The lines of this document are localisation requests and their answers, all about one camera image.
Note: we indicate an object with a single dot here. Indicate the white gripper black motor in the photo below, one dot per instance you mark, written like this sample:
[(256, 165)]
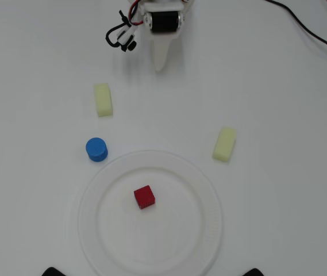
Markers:
[(163, 22)]

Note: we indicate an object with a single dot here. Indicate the red cube block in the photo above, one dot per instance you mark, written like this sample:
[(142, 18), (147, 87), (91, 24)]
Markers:
[(144, 197)]

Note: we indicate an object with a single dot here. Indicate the pale yellow foam block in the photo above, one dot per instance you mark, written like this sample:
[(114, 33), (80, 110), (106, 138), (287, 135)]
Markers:
[(224, 145), (103, 100)]

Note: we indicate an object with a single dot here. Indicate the blue cylinder block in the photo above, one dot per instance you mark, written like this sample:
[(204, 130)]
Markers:
[(96, 149)]

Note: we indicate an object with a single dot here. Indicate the white paper plate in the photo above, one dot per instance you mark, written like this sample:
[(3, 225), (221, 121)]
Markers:
[(180, 230)]

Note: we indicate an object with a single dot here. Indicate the black stand foot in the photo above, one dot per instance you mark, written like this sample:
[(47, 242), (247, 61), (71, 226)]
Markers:
[(52, 272), (255, 272)]

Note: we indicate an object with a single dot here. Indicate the small white wrist camera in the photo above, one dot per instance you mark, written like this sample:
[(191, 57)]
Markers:
[(125, 36)]

